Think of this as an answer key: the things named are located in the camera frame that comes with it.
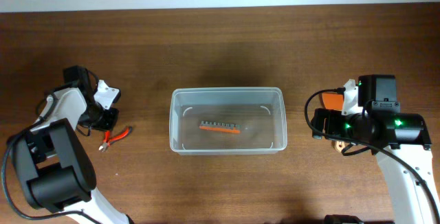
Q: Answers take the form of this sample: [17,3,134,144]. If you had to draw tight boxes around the orange scraper wooden handle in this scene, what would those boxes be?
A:
[320,92,347,153]

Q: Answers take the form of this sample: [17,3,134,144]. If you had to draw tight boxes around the red handled pliers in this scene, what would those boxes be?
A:
[98,126,133,152]

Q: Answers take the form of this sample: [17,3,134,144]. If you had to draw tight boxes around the orange socket bit rail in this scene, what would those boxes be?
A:
[199,121,241,134]

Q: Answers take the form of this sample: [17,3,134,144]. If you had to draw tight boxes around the clear plastic container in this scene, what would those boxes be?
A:
[169,87,288,155]

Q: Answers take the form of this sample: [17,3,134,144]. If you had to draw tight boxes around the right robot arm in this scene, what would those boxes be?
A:
[305,75,439,223]

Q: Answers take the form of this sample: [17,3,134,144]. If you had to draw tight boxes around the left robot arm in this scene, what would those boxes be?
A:
[1,66,133,223]

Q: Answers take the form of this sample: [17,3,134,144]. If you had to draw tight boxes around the right black cable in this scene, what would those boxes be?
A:
[304,87,440,218]

